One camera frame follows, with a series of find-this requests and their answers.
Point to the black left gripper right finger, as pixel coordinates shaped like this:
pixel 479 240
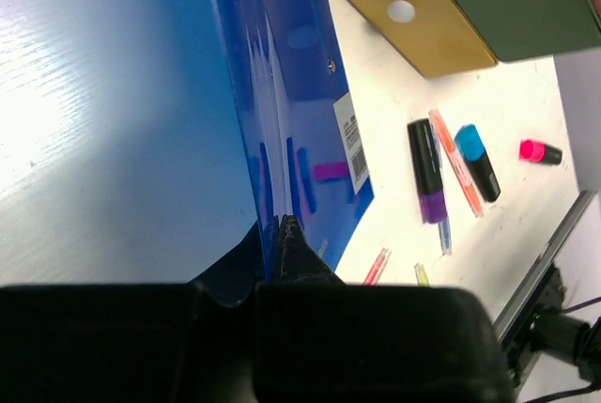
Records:
pixel 317 339

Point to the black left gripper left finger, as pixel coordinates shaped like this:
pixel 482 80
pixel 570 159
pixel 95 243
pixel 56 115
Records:
pixel 115 343

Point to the blue plastic folder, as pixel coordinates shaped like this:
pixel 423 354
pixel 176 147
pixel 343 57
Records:
pixel 307 167

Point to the thin pink pen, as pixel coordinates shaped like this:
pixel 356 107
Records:
pixel 378 267

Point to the thin yellow pen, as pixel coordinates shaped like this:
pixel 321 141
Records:
pixel 421 275

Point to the thin blue pen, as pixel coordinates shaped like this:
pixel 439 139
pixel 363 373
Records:
pixel 445 238

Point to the purple cap black highlighter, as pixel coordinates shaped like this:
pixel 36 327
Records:
pixel 426 169

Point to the thin orange pen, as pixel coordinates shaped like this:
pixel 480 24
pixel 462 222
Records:
pixel 454 157

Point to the blue cap black highlighter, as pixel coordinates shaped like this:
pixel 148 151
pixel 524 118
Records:
pixel 477 161

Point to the pink cap black highlighter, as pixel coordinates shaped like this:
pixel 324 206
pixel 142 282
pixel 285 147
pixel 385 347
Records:
pixel 534 151

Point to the yellow drawer box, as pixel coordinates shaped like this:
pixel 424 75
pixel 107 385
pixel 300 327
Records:
pixel 434 36

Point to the aluminium table edge rail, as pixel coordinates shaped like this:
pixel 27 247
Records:
pixel 511 311

